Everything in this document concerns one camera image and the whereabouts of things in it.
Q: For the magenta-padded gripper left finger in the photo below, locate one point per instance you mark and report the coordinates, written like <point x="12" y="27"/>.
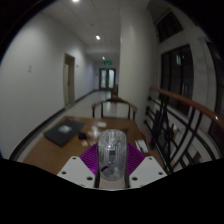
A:
<point x="75" y="170"/>

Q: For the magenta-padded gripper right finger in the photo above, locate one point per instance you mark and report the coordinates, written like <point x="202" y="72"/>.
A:
<point x="150" y="170"/>

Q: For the transparent computer mouse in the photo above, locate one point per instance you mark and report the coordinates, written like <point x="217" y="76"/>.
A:
<point x="112" y="153"/>

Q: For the white notebook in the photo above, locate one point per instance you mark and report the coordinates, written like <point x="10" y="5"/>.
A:
<point x="141" y="146"/>

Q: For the closed black laptop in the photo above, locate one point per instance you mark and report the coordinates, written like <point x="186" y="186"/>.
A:
<point x="63" y="131"/>

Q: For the small white packet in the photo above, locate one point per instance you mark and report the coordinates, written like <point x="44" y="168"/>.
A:
<point x="101" y="124"/>

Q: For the wooden armchair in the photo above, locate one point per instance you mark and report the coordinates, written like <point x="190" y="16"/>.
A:
<point x="115" y="100"/>

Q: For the black railing with wooden handrail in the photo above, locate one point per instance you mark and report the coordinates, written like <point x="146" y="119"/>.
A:
<point x="186" y="100"/>

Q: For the open side door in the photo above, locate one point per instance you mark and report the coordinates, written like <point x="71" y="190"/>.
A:
<point x="69" y="80"/>

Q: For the dark window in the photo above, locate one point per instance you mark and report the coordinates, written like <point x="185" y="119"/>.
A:
<point x="176" y="80"/>

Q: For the glass double door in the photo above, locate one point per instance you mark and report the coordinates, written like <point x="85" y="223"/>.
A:
<point x="107" y="79"/>

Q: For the green exit sign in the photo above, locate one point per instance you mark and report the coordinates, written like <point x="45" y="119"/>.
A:
<point x="107" y="62"/>

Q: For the ceiling lights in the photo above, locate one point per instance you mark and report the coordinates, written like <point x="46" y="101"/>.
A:
<point x="97" y="37"/>

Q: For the white wall switch plate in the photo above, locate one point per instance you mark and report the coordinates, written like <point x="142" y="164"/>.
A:
<point x="30" y="69"/>

